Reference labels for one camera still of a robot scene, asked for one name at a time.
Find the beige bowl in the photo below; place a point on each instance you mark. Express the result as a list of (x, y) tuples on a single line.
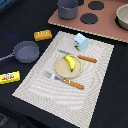
[(122, 14)]

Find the yellow toy box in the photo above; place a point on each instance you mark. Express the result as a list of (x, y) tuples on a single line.
[(9, 77)]

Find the knife with wooden handle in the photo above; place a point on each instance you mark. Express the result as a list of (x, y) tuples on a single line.
[(79, 56)]

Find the orange toy bread loaf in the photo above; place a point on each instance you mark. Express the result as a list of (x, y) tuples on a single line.
[(42, 35)]

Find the grey frying pan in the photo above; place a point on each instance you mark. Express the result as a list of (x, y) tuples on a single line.
[(24, 52)]

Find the grey cooking pot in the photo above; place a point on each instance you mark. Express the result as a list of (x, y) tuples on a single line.
[(67, 9)]

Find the fork with wooden handle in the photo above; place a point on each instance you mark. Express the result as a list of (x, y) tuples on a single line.
[(69, 82)]

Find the beige woven placemat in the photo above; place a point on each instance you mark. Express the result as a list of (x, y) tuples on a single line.
[(70, 107)]

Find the round wooden plate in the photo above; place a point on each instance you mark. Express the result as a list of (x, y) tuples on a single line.
[(63, 68)]

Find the light blue milk carton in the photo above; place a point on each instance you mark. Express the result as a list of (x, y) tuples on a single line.
[(80, 42)]

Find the yellow toy banana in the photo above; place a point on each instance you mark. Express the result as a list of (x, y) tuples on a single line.
[(71, 62)]

